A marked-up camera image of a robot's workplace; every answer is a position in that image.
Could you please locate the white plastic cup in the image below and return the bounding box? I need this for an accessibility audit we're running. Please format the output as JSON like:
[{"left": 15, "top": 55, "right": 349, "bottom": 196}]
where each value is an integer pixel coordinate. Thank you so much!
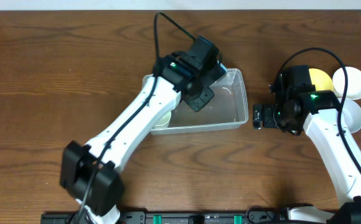
[{"left": 154, "top": 111, "right": 172, "bottom": 129}]

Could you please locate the white bowl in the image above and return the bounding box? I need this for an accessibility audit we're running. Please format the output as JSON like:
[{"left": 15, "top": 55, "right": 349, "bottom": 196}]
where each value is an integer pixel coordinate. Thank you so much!
[
  {"left": 342, "top": 98, "right": 361, "bottom": 133},
  {"left": 332, "top": 67, "right": 361, "bottom": 100}
]

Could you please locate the yellow plastic bowl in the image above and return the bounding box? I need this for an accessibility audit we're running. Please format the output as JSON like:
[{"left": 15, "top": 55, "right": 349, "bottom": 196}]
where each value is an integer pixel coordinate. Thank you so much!
[{"left": 309, "top": 68, "right": 334, "bottom": 91}]

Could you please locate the white bowl upper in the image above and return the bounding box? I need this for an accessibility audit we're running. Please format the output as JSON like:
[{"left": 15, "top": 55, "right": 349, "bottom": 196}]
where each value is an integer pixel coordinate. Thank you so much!
[{"left": 332, "top": 67, "right": 361, "bottom": 100}]

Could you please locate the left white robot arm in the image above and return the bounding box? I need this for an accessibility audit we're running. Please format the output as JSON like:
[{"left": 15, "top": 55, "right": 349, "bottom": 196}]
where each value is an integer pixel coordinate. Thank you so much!
[{"left": 60, "top": 51, "right": 227, "bottom": 223}]

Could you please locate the white bowl lower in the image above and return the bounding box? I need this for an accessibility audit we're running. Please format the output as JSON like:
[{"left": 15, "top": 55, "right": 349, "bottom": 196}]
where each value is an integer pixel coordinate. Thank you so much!
[{"left": 342, "top": 98, "right": 361, "bottom": 133}]

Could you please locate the clear plastic container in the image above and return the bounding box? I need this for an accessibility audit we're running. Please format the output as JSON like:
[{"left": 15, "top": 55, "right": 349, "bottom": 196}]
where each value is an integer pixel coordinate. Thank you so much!
[{"left": 151, "top": 68, "right": 248, "bottom": 135}]

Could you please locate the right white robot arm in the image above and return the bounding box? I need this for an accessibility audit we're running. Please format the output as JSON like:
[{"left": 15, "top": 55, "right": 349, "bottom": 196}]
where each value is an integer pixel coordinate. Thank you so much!
[{"left": 253, "top": 90, "right": 361, "bottom": 223}]

